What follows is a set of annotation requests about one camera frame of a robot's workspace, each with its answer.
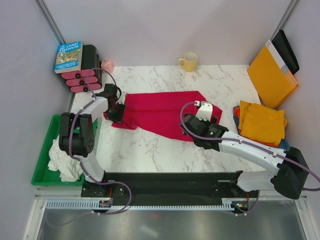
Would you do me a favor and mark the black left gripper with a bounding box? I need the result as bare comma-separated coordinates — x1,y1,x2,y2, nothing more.
106,101,127,125

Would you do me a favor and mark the crimson red t-shirt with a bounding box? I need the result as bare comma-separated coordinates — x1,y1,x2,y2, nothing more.
103,90,223,142

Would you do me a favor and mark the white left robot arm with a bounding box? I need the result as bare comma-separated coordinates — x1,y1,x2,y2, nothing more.
58,83,126,197

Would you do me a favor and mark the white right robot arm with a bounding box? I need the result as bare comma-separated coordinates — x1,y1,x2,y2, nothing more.
180,114,309,200

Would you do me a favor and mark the black pink drawer organizer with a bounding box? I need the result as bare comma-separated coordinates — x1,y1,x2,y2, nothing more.
60,44,102,93

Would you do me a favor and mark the small pink box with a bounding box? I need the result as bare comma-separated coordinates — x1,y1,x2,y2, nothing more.
100,59,115,73

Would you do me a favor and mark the yellow ceramic mug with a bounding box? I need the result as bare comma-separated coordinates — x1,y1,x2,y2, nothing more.
178,52,198,73

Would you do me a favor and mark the orange padded envelope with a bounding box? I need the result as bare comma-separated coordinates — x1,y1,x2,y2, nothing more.
247,40,299,109

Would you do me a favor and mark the folded blue t-shirt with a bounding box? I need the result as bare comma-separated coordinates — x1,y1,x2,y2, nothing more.
233,105,290,151

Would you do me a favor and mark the blue treehouse paperback book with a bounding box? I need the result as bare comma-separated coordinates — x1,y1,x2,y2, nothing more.
54,41,83,74

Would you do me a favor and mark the white crumpled t-shirt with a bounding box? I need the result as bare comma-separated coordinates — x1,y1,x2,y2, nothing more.
48,135,83,182

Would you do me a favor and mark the green plastic tray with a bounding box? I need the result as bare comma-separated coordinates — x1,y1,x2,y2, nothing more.
31,114,85,186

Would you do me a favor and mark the black folder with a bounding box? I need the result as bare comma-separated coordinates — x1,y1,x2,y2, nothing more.
271,29,300,75

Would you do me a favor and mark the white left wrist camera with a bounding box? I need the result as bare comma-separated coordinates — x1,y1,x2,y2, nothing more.
117,92,127,105

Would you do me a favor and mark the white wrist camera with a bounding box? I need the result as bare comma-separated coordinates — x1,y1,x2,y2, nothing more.
194,101,213,122
117,92,127,105

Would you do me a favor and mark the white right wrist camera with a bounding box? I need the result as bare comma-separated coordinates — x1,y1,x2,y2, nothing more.
194,101,213,122

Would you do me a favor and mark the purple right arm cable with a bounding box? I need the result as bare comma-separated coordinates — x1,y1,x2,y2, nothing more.
179,100,320,217

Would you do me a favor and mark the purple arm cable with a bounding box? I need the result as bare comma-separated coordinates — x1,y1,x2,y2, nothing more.
179,100,320,217
44,67,132,228

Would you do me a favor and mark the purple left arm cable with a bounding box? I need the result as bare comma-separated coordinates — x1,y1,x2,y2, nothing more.
44,67,132,228

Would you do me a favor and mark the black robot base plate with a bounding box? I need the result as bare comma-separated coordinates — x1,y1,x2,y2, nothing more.
81,172,258,207

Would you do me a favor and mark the aluminium frame rail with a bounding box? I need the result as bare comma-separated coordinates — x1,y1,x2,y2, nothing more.
34,187,308,201

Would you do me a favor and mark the white slotted cable duct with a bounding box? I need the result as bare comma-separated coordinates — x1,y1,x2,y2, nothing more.
45,198,234,211

